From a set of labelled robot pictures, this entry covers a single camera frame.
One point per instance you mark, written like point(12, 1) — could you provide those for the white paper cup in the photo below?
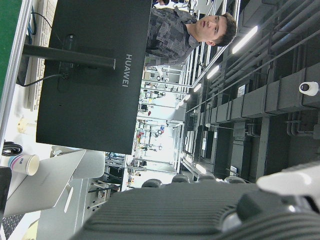
point(23, 163)

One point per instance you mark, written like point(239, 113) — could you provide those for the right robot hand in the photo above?
point(175, 215)

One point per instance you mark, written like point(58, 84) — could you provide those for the black Huawei monitor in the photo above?
point(95, 100)

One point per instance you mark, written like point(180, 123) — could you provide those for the silver laptop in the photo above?
point(47, 180)

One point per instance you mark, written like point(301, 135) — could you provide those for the long ceiling light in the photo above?
point(245, 39)
point(213, 71)

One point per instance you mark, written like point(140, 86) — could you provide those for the green conveyor belt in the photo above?
point(8, 30)

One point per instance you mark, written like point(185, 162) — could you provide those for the white keyboard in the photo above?
point(42, 30)

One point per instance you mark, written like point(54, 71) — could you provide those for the person in patterned shirt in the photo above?
point(170, 32)

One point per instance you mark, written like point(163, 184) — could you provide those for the white security camera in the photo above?
point(308, 88)

